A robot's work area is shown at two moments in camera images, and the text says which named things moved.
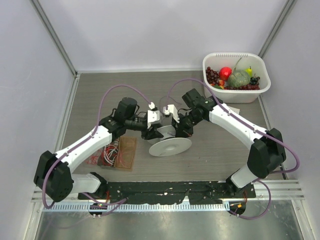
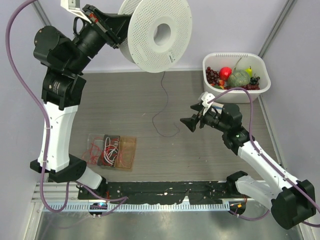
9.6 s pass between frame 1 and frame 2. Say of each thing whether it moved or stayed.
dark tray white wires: stayed
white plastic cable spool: moved
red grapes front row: stayed
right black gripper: moved
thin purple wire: moved
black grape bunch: stayed
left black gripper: moved
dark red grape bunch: stayed
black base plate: stayed
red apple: stayed
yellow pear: stayed
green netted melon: stayed
